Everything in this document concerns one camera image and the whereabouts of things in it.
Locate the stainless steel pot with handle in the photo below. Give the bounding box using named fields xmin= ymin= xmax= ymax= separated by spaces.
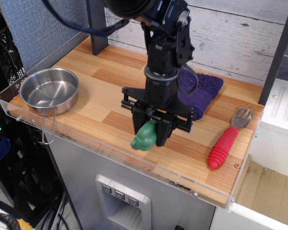
xmin=19 ymin=68 xmax=80 ymax=145

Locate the purple folded towel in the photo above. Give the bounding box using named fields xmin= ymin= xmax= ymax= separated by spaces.
xmin=178 ymin=69 xmax=224 ymax=121

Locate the dark grey left post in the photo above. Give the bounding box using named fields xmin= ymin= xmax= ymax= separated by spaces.
xmin=86 ymin=0 xmax=108 ymax=55

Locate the fork with red handle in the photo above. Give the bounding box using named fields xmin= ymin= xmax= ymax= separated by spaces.
xmin=207 ymin=106 xmax=254 ymax=169

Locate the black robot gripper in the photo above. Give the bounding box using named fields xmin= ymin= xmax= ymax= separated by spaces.
xmin=121 ymin=69 xmax=195 ymax=147

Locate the yellow and black object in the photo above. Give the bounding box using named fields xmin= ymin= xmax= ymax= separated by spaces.
xmin=0 ymin=213 xmax=34 ymax=230

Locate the green toy avocado half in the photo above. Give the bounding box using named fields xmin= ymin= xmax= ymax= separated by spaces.
xmin=130 ymin=120 xmax=157 ymax=151

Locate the dark grey right post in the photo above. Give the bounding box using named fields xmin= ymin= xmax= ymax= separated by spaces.
xmin=258 ymin=17 xmax=288 ymax=105

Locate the dark grey post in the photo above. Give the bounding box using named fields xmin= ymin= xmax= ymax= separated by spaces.
xmin=258 ymin=17 xmax=288 ymax=105
xmin=86 ymin=0 xmax=108 ymax=55

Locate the white toy sink unit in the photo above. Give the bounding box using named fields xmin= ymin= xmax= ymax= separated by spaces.
xmin=211 ymin=79 xmax=288 ymax=230

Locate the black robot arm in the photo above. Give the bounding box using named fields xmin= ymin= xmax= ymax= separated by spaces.
xmin=104 ymin=0 xmax=195 ymax=147

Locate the stainless steel toy fridge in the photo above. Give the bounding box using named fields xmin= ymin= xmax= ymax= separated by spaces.
xmin=50 ymin=137 xmax=215 ymax=230

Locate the clear acrylic table edge guard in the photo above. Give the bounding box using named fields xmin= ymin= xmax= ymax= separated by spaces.
xmin=0 ymin=38 xmax=264 ymax=210

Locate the black storage crate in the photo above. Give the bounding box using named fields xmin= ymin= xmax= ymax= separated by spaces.
xmin=0 ymin=17 xmax=25 ymax=87

